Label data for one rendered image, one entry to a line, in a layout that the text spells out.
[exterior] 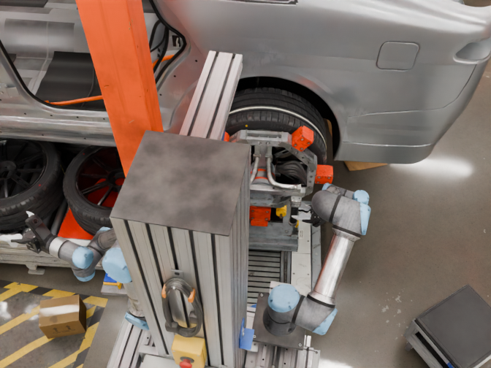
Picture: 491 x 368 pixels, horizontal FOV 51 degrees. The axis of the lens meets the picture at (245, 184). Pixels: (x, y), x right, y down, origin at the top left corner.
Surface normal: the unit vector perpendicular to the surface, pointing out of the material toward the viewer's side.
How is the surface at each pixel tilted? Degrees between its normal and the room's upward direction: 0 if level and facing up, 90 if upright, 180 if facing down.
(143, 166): 0
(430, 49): 90
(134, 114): 90
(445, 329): 0
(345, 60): 90
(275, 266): 0
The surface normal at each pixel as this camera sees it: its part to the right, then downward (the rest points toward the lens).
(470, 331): 0.01, -0.62
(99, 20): -0.07, 0.78
